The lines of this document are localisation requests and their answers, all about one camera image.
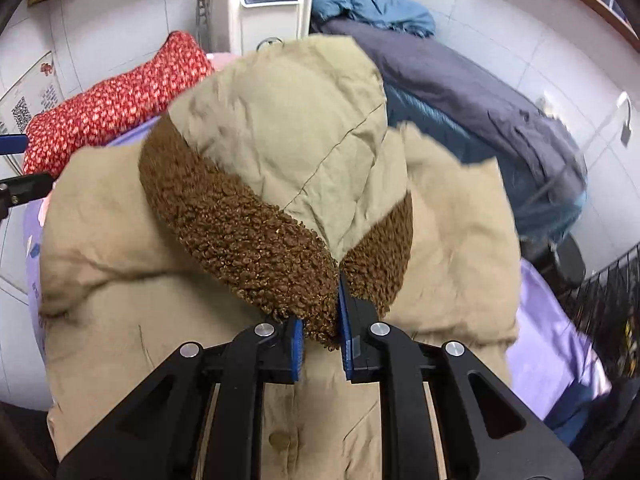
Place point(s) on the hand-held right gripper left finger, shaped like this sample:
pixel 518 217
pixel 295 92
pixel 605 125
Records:
pixel 296 345

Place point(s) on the red floral pillow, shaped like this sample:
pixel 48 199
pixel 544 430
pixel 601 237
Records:
pixel 110 105

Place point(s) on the pink mattress cover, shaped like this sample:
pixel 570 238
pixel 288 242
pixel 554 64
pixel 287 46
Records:
pixel 220 60

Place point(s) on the black knitted cloth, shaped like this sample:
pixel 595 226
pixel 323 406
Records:
pixel 620 435

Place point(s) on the purple floral bedsheet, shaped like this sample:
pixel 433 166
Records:
pixel 545 350

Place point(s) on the black round stool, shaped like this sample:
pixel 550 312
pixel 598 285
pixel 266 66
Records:
pixel 570 260

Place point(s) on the grey duvet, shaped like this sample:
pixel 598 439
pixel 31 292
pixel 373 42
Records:
pixel 450 85

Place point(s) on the printed poster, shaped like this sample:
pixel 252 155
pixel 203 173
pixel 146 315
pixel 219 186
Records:
pixel 30 105

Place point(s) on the white beauty machine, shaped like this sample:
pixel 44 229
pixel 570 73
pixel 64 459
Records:
pixel 260 15

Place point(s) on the navy blue cloth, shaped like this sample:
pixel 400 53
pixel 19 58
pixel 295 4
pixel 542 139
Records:
pixel 565 410

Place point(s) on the blue blanket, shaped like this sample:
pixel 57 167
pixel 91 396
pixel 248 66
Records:
pixel 370 7

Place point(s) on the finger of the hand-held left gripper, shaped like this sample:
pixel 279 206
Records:
pixel 12 144
pixel 25 189

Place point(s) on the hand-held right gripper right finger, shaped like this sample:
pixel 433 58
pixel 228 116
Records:
pixel 345 330

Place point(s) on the khaki puffer jacket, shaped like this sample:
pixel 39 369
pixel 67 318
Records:
pixel 250 125

